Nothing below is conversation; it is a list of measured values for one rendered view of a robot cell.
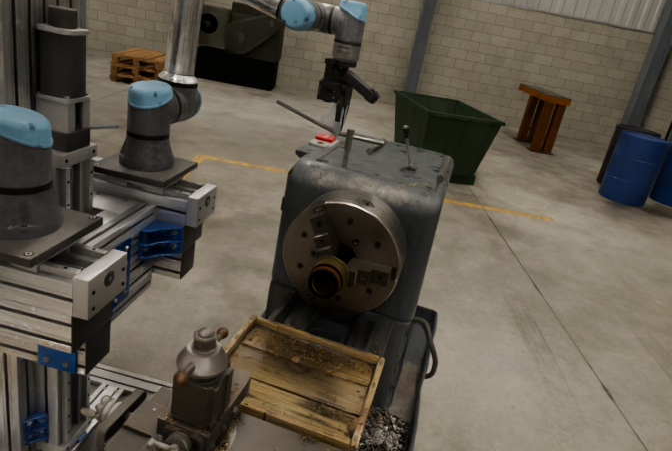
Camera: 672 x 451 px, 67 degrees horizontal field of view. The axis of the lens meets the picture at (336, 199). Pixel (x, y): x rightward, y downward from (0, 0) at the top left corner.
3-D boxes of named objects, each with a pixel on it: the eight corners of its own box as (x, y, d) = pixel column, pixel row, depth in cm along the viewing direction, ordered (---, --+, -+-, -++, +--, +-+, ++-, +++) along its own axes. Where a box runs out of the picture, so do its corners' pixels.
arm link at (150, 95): (116, 129, 141) (118, 80, 137) (145, 121, 154) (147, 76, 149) (155, 139, 139) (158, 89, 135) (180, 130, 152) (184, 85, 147)
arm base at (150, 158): (107, 163, 143) (108, 129, 139) (136, 151, 157) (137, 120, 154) (157, 175, 141) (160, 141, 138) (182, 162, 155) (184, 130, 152)
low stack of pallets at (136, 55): (135, 71, 930) (136, 47, 915) (182, 79, 937) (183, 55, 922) (107, 80, 813) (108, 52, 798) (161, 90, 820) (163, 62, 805)
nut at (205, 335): (199, 336, 82) (201, 317, 81) (221, 343, 81) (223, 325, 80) (186, 349, 78) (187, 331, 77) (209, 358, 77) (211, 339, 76)
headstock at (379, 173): (320, 217, 213) (336, 126, 199) (432, 248, 203) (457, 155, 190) (262, 278, 158) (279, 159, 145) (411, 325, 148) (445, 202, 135)
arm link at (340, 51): (363, 46, 141) (356, 47, 133) (360, 63, 142) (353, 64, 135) (338, 41, 142) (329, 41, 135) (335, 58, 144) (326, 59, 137)
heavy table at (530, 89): (504, 131, 1048) (519, 82, 1014) (525, 135, 1050) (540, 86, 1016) (530, 151, 897) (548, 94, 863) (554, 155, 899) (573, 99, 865)
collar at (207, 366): (193, 341, 85) (195, 326, 84) (236, 356, 83) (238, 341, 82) (166, 369, 78) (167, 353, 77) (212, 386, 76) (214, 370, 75)
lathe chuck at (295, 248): (278, 265, 147) (318, 171, 136) (375, 318, 144) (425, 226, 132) (266, 279, 139) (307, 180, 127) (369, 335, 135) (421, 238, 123)
